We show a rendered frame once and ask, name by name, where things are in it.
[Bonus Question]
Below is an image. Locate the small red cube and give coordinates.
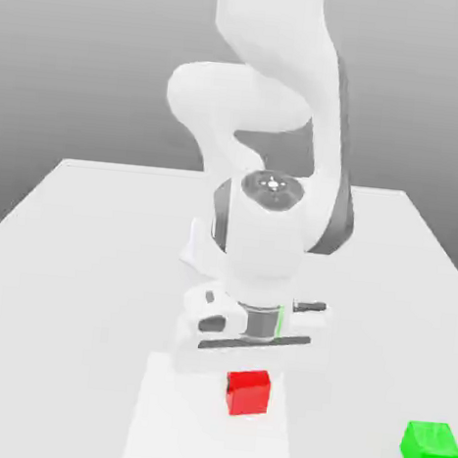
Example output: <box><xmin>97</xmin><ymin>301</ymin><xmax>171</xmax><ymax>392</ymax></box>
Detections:
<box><xmin>222</xmin><ymin>366</ymin><xmax>274</xmax><ymax>420</ymax></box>

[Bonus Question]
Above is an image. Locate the small green cube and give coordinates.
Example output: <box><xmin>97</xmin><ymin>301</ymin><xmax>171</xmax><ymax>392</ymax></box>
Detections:
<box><xmin>398</xmin><ymin>417</ymin><xmax>458</xmax><ymax>458</ymax></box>

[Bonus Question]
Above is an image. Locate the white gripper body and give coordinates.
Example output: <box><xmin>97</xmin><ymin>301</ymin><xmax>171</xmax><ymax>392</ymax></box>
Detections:
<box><xmin>172</xmin><ymin>323</ymin><xmax>314</xmax><ymax>386</ymax></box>

